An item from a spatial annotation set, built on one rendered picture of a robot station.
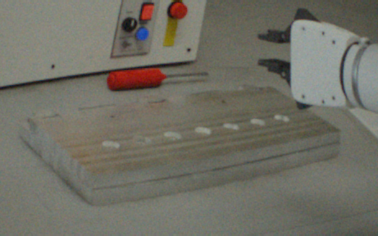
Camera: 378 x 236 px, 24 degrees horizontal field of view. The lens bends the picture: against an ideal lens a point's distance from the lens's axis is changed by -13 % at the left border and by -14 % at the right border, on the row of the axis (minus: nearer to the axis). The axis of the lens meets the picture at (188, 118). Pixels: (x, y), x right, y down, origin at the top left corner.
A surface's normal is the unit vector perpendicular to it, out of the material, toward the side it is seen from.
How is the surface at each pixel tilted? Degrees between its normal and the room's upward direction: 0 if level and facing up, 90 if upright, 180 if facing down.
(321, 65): 90
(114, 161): 0
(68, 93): 0
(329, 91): 95
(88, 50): 90
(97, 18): 90
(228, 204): 0
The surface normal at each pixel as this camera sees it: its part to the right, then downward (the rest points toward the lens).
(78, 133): 0.17, -0.91
